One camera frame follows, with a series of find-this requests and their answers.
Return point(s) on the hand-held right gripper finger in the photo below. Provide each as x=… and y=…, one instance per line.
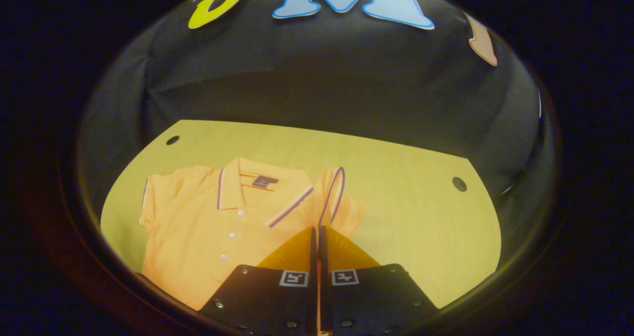
x=314, y=256
x=322, y=256

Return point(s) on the orange T-shirt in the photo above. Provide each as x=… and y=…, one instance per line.
x=198, y=237

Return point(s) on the black backdrop cloth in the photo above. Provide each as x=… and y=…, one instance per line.
x=322, y=78

